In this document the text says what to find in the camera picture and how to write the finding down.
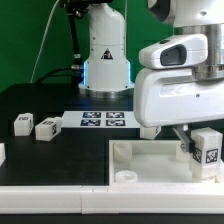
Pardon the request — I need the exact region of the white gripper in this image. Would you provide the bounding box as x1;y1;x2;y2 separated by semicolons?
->
133;68;224;153

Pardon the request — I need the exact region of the white square table top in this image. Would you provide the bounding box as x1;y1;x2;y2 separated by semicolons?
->
109;140;224;184

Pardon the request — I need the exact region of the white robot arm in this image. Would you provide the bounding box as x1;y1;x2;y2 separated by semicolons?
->
59;0;224;152

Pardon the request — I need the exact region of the white U-shaped obstacle fence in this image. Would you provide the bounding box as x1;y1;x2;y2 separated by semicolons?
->
0;143;224;215

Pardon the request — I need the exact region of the white AprilTag base sheet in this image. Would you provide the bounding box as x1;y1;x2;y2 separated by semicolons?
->
62;111;140;128

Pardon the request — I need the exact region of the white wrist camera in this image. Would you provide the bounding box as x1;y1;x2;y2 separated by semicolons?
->
139;34;208;70

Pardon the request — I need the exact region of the black cable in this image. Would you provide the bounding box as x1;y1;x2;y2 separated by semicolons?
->
35;6;84;84

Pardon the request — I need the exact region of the white cable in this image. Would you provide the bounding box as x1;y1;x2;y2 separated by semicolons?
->
30;0;62;84

